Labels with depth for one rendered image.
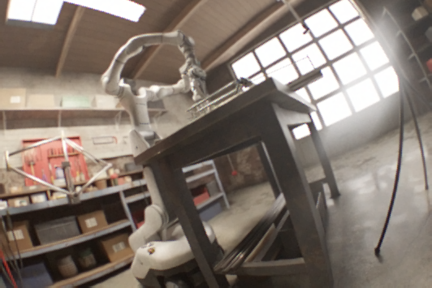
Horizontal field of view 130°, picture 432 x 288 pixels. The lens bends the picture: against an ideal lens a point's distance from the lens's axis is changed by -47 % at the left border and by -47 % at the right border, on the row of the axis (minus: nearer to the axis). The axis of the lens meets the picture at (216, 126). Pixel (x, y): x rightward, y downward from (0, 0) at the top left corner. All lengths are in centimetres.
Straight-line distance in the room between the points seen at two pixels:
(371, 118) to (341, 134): 68
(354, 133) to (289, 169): 332
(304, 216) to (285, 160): 21
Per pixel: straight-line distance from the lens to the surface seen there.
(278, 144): 64
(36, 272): 196
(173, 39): 114
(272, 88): 54
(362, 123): 392
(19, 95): 274
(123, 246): 206
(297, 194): 66
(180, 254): 113
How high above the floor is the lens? 70
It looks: 11 degrees up
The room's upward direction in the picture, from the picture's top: 21 degrees counter-clockwise
